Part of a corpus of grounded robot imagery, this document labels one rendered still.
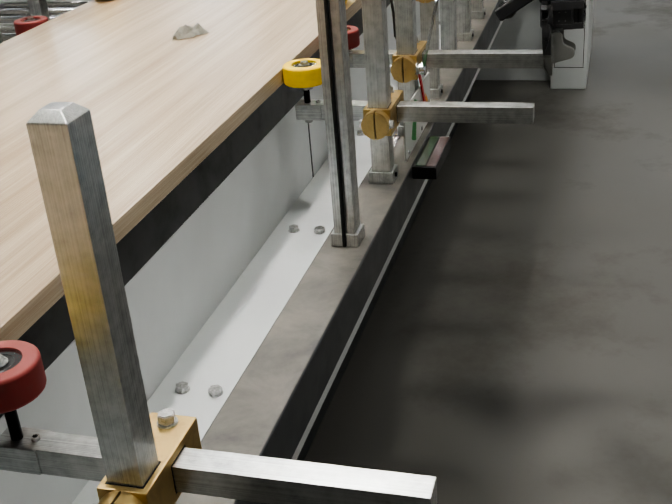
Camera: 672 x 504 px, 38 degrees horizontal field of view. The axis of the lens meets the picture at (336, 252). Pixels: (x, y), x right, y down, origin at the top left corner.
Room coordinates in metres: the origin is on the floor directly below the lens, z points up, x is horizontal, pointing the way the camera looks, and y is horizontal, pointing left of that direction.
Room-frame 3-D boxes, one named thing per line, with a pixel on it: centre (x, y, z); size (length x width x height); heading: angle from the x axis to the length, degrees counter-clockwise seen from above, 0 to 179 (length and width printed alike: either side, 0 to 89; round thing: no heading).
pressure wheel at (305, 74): (1.74, 0.03, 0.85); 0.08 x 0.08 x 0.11
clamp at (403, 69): (1.92, -0.18, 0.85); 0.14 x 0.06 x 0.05; 163
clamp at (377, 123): (1.68, -0.11, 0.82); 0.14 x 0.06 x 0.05; 163
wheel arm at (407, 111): (1.68, -0.16, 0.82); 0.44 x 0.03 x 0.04; 73
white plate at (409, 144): (1.86, -0.19, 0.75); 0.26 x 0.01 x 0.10; 163
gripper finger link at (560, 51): (1.83, -0.46, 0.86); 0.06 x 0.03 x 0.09; 73
